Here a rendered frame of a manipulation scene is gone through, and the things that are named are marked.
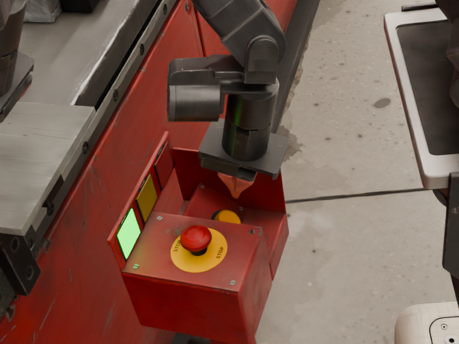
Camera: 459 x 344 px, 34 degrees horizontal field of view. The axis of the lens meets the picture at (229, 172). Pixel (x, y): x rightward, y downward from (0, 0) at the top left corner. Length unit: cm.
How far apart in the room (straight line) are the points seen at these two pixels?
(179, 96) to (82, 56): 34
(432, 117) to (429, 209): 134
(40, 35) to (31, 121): 40
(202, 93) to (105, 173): 37
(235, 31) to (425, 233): 125
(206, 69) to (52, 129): 18
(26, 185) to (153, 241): 26
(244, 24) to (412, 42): 17
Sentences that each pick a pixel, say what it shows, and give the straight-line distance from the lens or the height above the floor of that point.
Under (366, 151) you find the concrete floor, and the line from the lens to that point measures 219.
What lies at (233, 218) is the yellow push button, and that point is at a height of 72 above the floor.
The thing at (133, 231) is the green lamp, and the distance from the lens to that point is 96.
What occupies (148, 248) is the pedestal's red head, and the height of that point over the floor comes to 78.
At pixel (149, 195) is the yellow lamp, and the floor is 81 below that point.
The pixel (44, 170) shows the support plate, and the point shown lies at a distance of 78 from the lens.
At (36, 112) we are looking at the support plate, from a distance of 86.
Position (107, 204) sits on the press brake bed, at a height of 68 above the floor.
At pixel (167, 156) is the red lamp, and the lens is 103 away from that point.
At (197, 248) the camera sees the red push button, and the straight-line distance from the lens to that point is 92.
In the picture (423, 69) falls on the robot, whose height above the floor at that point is 104.
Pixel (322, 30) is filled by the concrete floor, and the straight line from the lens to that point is 268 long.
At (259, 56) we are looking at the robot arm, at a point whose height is 103.
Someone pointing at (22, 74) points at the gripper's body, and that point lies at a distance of 75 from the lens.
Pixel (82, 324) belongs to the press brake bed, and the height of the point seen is 59.
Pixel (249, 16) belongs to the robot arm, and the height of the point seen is 106.
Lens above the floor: 150
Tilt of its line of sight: 44 degrees down
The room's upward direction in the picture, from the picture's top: 11 degrees counter-clockwise
